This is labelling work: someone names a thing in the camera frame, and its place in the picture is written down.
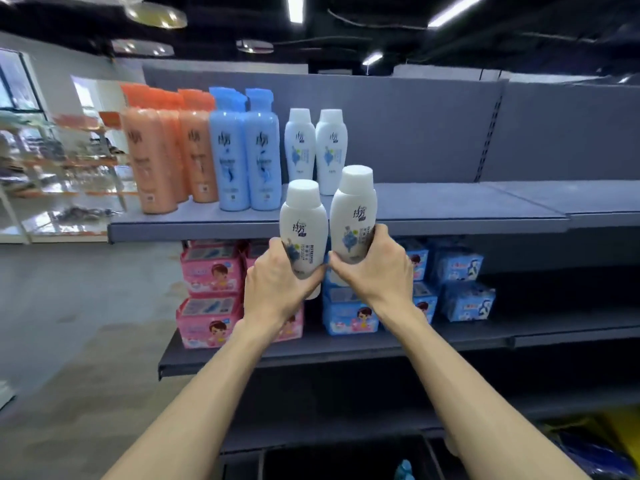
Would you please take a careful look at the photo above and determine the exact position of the person's left forearm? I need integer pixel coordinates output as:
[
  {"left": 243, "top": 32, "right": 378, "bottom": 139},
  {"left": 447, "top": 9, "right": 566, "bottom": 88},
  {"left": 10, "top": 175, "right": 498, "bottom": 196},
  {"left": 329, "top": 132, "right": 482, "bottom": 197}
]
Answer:
[{"left": 101, "top": 319, "right": 282, "bottom": 480}]

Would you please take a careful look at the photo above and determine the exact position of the orange display rack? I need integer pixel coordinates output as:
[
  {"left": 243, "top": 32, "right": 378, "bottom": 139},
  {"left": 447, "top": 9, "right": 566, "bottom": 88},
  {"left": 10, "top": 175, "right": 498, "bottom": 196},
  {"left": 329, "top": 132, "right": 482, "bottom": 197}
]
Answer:
[{"left": 0, "top": 111, "right": 132, "bottom": 245}]

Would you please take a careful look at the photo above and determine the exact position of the gray metal shelving unit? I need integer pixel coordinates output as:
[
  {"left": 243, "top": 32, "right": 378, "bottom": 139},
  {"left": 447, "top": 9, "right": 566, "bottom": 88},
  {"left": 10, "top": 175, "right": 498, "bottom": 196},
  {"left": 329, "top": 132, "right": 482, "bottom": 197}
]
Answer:
[{"left": 107, "top": 64, "right": 640, "bottom": 480}]

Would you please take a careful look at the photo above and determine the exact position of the person's left hand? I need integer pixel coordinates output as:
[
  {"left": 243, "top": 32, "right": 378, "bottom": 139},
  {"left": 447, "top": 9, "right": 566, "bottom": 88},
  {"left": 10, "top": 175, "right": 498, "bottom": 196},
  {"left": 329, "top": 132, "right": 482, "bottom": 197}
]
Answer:
[{"left": 235, "top": 237, "right": 329, "bottom": 340}]

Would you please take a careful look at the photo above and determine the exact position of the person's right hand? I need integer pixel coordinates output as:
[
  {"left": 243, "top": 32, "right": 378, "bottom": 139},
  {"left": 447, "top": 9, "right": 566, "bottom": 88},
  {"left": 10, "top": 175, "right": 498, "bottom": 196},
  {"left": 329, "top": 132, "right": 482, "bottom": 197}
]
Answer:
[{"left": 327, "top": 224, "right": 426, "bottom": 328}]

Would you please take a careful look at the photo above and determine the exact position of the white bottle blue label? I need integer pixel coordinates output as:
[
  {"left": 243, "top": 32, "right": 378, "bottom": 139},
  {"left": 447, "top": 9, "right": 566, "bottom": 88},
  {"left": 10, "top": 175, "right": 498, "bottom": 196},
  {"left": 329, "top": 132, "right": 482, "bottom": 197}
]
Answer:
[
  {"left": 284, "top": 108, "right": 317, "bottom": 184},
  {"left": 315, "top": 109, "right": 349, "bottom": 196},
  {"left": 279, "top": 179, "right": 330, "bottom": 301},
  {"left": 329, "top": 165, "right": 378, "bottom": 266}
]

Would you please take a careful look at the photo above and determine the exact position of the blue packet dark print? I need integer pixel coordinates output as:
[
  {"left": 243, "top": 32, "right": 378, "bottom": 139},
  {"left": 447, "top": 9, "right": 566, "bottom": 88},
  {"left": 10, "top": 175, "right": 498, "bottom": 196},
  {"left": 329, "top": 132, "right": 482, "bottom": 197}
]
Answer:
[
  {"left": 431, "top": 250, "right": 485, "bottom": 286},
  {"left": 439, "top": 282, "right": 497, "bottom": 323}
]

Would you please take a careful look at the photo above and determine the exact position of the person's right forearm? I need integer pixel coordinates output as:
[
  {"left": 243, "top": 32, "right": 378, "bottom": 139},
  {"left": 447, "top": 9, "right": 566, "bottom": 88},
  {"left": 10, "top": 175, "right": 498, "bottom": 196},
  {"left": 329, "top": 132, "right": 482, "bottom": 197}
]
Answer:
[{"left": 387, "top": 309, "right": 592, "bottom": 480}]

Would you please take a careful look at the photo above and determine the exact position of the dark blue bag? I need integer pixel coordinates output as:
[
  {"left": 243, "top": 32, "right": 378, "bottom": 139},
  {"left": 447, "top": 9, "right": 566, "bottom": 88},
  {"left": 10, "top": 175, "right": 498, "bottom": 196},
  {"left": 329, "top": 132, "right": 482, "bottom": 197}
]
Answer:
[{"left": 550, "top": 427, "right": 638, "bottom": 480}]

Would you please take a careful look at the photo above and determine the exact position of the yellow bag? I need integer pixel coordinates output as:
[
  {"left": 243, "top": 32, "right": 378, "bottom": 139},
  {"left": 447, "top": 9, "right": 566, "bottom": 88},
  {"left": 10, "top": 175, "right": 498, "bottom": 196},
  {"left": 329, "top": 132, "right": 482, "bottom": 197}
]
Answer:
[{"left": 542, "top": 406, "right": 640, "bottom": 468}]

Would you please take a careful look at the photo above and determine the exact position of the blue baby print packet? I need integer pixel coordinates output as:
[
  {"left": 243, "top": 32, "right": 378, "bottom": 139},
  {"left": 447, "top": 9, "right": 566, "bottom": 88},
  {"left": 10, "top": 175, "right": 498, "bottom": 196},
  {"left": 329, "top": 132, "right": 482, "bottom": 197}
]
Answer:
[
  {"left": 412, "top": 281, "right": 440, "bottom": 325},
  {"left": 399, "top": 239, "right": 431, "bottom": 282},
  {"left": 322, "top": 286, "right": 380, "bottom": 337}
]

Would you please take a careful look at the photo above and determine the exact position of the orange shampoo bottle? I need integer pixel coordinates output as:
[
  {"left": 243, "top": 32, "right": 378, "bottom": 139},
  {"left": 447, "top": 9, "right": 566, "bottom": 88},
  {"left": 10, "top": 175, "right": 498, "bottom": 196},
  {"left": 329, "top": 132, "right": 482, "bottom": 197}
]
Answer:
[
  {"left": 149, "top": 88, "right": 191, "bottom": 204},
  {"left": 177, "top": 88, "right": 220, "bottom": 204},
  {"left": 119, "top": 83, "right": 179, "bottom": 215}
]

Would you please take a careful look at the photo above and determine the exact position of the light blue shampoo bottle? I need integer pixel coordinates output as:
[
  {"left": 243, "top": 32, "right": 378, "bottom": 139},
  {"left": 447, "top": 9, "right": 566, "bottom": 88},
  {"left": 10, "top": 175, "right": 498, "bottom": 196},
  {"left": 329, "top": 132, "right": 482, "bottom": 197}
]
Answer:
[
  {"left": 244, "top": 88, "right": 283, "bottom": 212},
  {"left": 208, "top": 86, "right": 251, "bottom": 212}
]

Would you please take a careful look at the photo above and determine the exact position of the window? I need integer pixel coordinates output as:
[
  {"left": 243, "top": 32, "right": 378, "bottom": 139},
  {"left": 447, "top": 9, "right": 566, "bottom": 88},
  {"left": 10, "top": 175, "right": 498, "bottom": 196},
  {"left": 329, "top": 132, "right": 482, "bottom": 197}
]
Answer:
[{"left": 0, "top": 48, "right": 45, "bottom": 114}]

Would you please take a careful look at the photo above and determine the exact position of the pink baby print packet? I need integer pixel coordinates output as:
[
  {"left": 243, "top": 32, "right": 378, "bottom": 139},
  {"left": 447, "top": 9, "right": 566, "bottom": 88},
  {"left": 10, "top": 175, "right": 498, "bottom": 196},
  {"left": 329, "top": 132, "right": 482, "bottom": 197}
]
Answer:
[
  {"left": 175, "top": 294, "right": 244, "bottom": 350},
  {"left": 180, "top": 243, "right": 244, "bottom": 296},
  {"left": 274, "top": 306, "right": 305, "bottom": 343}
]

